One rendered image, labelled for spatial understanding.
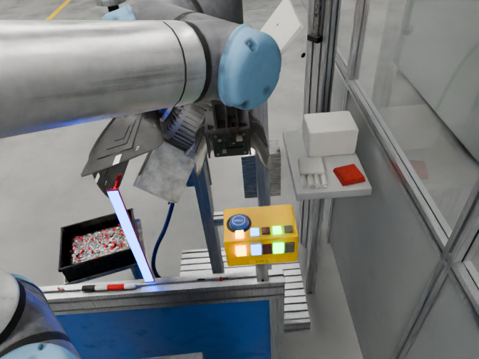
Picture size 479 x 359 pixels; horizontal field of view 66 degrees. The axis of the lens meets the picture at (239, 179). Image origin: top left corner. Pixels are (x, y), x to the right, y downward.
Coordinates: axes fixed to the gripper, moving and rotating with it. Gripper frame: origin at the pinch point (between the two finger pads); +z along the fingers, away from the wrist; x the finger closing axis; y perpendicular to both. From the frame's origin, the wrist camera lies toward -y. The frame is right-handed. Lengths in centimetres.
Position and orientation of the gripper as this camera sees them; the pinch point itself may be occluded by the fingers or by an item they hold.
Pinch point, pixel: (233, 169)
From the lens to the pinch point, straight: 70.9
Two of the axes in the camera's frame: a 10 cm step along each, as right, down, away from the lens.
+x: 10.0, -0.8, -0.2
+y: 0.4, 6.6, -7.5
